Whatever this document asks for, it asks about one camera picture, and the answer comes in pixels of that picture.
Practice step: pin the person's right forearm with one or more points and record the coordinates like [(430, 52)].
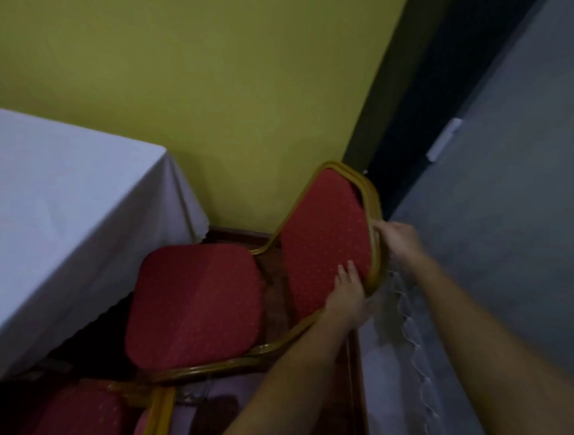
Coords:
[(484, 349)]

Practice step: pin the person's left hand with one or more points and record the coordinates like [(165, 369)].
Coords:
[(347, 298)]

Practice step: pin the white tablecloth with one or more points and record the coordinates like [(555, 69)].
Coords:
[(80, 215)]

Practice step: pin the white wall switch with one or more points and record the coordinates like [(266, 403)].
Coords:
[(444, 140)]

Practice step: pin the red padded gold-frame chair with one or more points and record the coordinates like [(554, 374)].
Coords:
[(80, 412), (193, 304)]

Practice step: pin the person's right hand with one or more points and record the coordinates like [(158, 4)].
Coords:
[(401, 242)]

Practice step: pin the white vertical blinds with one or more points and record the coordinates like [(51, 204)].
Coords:
[(506, 201)]

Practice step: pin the person's left forearm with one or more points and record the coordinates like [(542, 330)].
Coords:
[(291, 381)]

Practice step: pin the black window frame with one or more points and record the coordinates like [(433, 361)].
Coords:
[(426, 89)]

